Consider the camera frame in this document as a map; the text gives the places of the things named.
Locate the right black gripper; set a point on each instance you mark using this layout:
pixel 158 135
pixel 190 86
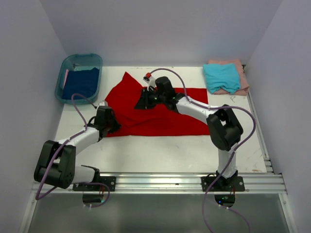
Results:
pixel 143 104

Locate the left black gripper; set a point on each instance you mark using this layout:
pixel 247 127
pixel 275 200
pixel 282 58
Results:
pixel 116 125

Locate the red t shirt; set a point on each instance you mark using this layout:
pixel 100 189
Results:
pixel 158 121

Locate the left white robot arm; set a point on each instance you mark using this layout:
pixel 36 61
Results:
pixel 56 165

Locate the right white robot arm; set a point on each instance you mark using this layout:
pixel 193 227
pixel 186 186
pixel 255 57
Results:
pixel 224 127

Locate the dark blue t shirt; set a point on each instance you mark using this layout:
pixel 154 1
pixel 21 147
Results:
pixel 84 82

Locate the teal plastic bin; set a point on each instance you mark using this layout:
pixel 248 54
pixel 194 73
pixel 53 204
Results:
pixel 78 62

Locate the pink paper in bin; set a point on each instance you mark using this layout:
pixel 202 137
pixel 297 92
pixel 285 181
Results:
pixel 65 77

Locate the folded turquoise t shirt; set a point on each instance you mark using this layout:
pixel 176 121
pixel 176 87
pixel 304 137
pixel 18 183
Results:
pixel 224 77

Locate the folded pink t shirt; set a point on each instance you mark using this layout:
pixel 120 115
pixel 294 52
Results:
pixel 244 84

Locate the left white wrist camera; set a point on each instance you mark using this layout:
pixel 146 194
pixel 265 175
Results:
pixel 102 103

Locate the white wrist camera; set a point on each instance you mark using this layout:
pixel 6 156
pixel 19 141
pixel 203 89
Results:
pixel 150 80
pixel 102 103

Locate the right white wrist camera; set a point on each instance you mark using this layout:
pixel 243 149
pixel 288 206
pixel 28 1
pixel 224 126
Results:
pixel 150 80

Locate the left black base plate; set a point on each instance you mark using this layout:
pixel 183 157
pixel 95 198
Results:
pixel 109 181

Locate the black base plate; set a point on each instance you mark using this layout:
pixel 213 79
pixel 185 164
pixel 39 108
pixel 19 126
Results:
pixel 234 183
pixel 109 181

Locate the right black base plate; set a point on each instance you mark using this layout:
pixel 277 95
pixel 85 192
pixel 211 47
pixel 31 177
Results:
pixel 234 183

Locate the aluminium mounting rail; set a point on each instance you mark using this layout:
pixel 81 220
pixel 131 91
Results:
pixel 190 183

